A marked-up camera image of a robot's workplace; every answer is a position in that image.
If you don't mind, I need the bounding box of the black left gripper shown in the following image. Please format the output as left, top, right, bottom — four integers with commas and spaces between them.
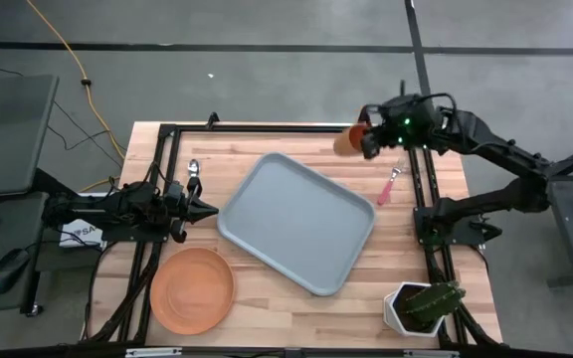
164, 176, 220, 245

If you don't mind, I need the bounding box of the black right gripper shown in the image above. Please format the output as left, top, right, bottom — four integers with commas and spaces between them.
357, 94, 440, 161

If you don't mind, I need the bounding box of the orange plastic cup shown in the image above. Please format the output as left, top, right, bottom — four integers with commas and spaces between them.
332, 123, 370, 158

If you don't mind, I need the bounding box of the pink-handled metal fork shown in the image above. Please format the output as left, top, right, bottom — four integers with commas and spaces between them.
376, 157, 408, 207

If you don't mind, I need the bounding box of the orange plastic plate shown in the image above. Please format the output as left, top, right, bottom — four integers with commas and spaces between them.
149, 247, 237, 336

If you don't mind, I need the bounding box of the grey plastic tray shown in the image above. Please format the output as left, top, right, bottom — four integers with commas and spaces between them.
215, 151, 377, 298

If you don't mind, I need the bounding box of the white printed box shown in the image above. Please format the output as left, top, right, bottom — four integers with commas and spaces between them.
59, 191, 106, 249

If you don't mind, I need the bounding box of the green cactus plant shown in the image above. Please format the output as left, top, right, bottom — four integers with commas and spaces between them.
404, 280, 467, 332

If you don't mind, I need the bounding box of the white hexagonal plant pot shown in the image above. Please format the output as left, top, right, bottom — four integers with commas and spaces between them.
383, 281, 447, 339

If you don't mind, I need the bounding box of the dark grey side desk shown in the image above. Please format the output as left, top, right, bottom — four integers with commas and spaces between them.
0, 191, 64, 315

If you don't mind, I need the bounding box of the black computer mouse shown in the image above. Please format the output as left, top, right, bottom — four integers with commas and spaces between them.
0, 247, 32, 295

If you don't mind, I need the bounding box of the dark grey flat panel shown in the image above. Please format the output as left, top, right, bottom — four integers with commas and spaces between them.
0, 74, 60, 199

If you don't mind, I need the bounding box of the yellow floor cable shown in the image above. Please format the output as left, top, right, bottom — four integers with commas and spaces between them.
25, 0, 128, 194

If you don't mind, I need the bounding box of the thin black floor cable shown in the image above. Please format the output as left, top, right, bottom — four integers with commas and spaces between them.
0, 62, 124, 169

